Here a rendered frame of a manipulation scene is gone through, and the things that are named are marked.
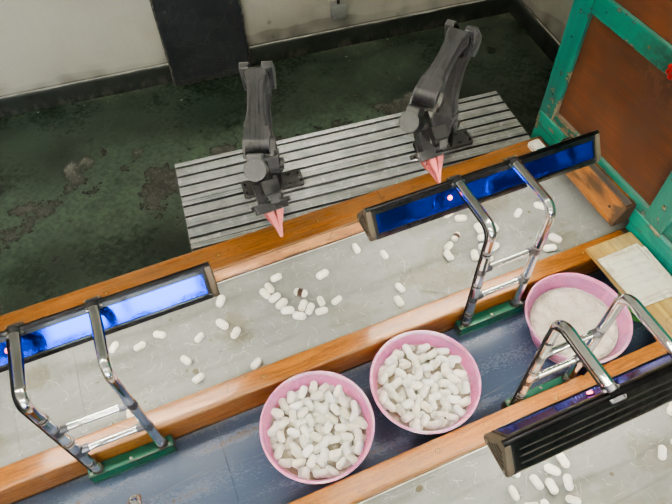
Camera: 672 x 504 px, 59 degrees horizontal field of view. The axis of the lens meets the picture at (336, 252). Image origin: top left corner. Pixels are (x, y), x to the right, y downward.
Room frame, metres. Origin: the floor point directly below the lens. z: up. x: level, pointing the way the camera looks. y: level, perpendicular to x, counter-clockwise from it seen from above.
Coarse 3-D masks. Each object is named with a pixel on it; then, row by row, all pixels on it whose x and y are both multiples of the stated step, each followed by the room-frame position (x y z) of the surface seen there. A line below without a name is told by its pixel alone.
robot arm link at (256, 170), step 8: (272, 136) 1.18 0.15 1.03; (272, 144) 1.16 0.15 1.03; (272, 152) 1.14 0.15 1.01; (248, 160) 1.07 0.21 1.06; (256, 160) 1.07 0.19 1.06; (248, 168) 1.06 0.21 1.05; (256, 168) 1.06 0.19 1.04; (264, 168) 1.06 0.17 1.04; (248, 176) 1.04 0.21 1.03; (256, 176) 1.04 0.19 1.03; (264, 176) 1.04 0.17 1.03
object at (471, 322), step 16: (512, 160) 0.97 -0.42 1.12; (528, 176) 0.92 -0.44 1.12; (464, 192) 0.88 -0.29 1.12; (544, 192) 0.87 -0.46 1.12; (480, 208) 0.83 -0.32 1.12; (544, 208) 0.84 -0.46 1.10; (544, 224) 0.83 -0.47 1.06; (544, 240) 0.82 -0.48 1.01; (480, 256) 0.77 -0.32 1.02; (512, 256) 0.81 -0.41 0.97; (528, 256) 0.84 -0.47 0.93; (480, 272) 0.77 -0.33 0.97; (528, 272) 0.82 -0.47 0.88; (480, 288) 0.77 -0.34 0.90; (496, 288) 0.80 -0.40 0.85; (512, 304) 0.83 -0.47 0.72; (464, 320) 0.77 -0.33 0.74; (480, 320) 0.79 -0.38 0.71; (496, 320) 0.80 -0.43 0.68
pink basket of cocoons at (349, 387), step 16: (288, 384) 0.61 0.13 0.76; (304, 384) 0.62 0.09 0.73; (320, 384) 0.62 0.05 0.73; (336, 384) 0.61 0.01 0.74; (352, 384) 0.60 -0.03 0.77; (272, 400) 0.57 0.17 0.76; (368, 400) 0.55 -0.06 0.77; (272, 416) 0.54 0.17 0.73; (368, 416) 0.52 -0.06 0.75; (368, 432) 0.49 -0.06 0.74; (368, 448) 0.44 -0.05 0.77; (272, 464) 0.42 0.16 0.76; (304, 480) 0.38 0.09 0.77; (320, 480) 0.38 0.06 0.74
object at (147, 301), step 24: (144, 288) 0.67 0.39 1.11; (168, 288) 0.68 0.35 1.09; (192, 288) 0.69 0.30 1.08; (216, 288) 0.69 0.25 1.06; (72, 312) 0.62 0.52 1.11; (120, 312) 0.63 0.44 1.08; (144, 312) 0.64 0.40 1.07; (168, 312) 0.65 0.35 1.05; (0, 336) 0.57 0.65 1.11; (24, 336) 0.58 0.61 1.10; (48, 336) 0.59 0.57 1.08; (72, 336) 0.59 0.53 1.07; (0, 360) 0.54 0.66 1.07
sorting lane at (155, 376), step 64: (512, 192) 1.21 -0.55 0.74; (576, 192) 1.20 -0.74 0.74; (320, 256) 1.00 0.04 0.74; (192, 320) 0.81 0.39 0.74; (256, 320) 0.80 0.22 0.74; (320, 320) 0.79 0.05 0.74; (0, 384) 0.65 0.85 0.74; (64, 384) 0.64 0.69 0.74; (128, 384) 0.63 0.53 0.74; (192, 384) 0.63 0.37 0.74; (0, 448) 0.49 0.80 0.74
